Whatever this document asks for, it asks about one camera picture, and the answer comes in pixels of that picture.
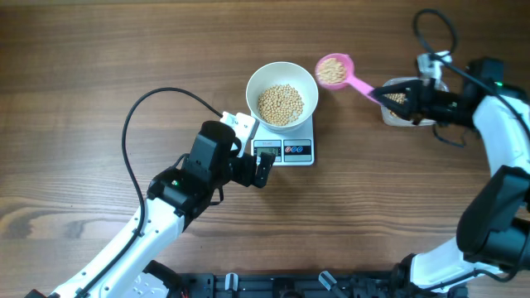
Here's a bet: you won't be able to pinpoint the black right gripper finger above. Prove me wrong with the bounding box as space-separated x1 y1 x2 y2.
369 79 422 99
379 94 418 124

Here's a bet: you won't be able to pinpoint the pink plastic scoop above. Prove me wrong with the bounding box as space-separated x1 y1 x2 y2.
316 53 380 104

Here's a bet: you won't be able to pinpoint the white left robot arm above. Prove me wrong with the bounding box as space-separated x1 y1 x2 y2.
51 114 274 298

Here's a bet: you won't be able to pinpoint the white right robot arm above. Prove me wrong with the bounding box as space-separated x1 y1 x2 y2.
369 58 529 295

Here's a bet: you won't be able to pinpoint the white digital kitchen scale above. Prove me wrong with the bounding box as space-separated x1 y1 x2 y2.
251 117 315 166

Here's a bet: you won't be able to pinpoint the soybeans in bowl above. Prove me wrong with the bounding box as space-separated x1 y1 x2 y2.
258 84 305 126

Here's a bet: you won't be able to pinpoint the white bowl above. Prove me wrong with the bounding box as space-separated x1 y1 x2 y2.
246 61 319 132

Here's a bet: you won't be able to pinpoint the soybeans in scoop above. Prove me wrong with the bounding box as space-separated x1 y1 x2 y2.
316 58 347 84

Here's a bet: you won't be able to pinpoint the soybeans pile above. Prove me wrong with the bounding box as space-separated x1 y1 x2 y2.
385 94 406 118

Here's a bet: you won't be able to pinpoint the clear plastic container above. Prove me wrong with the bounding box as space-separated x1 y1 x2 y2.
381 77 450 127

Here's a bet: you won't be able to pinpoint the black left camera cable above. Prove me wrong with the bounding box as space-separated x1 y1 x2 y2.
76 87 224 298

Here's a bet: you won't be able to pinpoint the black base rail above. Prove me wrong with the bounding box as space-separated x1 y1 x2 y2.
143 261 390 298

